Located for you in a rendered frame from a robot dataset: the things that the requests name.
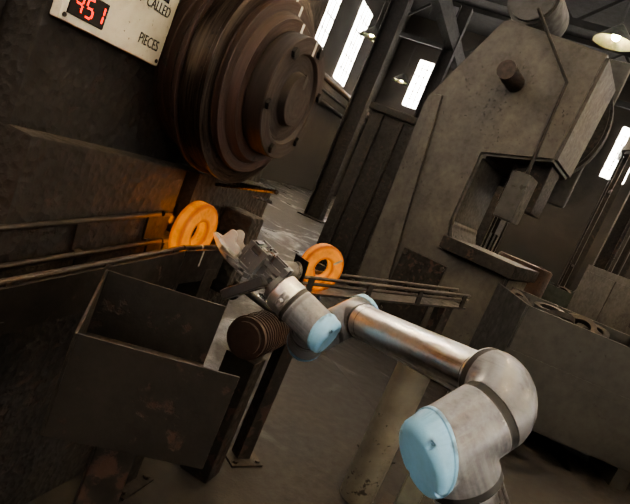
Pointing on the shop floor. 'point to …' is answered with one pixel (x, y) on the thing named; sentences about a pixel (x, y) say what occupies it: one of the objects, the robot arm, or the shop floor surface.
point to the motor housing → (238, 334)
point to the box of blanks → (578, 380)
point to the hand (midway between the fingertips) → (216, 238)
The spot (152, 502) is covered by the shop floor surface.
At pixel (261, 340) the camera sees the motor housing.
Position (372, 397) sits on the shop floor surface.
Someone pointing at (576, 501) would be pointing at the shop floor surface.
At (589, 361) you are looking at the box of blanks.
